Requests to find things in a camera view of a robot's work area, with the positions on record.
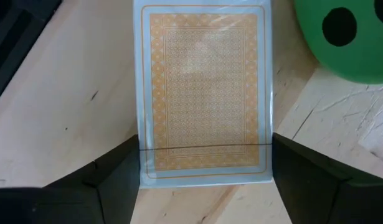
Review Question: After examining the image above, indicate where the green foam die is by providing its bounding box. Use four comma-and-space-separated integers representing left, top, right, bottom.
292, 0, 383, 85

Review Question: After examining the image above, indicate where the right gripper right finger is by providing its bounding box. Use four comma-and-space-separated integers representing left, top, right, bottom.
271, 132, 383, 224

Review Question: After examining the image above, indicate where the black metal table frame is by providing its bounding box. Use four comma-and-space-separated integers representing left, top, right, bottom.
0, 0, 64, 108

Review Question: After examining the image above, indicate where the orange playing card deck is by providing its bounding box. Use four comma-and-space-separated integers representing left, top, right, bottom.
132, 0, 275, 190

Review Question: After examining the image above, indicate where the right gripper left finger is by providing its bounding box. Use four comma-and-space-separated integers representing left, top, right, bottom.
0, 133, 140, 224

